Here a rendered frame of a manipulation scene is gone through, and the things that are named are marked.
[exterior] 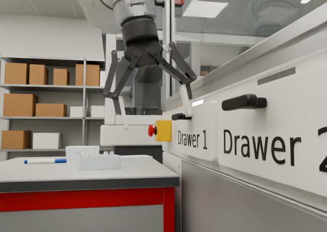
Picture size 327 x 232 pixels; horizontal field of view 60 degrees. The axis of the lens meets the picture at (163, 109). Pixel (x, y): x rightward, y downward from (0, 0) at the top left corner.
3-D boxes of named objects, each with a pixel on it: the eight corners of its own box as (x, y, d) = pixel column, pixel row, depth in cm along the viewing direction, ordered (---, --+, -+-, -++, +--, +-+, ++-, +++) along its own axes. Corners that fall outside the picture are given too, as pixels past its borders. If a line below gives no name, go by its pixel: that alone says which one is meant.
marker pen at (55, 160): (24, 164, 97) (24, 159, 97) (24, 164, 98) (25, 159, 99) (66, 163, 102) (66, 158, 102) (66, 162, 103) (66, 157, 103)
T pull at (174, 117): (178, 119, 60) (178, 112, 60) (171, 120, 67) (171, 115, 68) (194, 119, 61) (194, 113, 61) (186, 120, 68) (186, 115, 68)
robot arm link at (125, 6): (156, -14, 57) (162, 15, 57) (150, 6, 66) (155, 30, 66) (111, -9, 56) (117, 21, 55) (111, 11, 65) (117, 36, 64)
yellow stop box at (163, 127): (155, 141, 92) (156, 119, 93) (153, 141, 99) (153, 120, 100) (171, 141, 93) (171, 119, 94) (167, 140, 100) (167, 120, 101)
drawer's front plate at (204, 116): (212, 162, 50) (211, 99, 50) (176, 151, 78) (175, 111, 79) (222, 162, 50) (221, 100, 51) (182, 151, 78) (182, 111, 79)
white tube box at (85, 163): (79, 170, 81) (79, 157, 82) (74, 167, 89) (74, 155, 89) (120, 168, 87) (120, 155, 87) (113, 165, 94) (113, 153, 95)
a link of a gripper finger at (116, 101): (117, 88, 58) (102, 91, 58) (121, 113, 58) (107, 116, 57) (116, 90, 60) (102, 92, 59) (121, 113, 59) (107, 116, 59)
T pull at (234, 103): (247, 106, 29) (247, 92, 29) (220, 111, 37) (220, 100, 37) (280, 106, 30) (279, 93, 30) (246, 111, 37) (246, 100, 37)
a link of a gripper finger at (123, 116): (121, 96, 57) (118, 96, 57) (128, 129, 57) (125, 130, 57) (121, 97, 60) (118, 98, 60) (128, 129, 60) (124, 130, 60)
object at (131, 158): (120, 162, 104) (120, 157, 105) (115, 159, 112) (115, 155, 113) (152, 160, 109) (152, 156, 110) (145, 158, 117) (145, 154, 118)
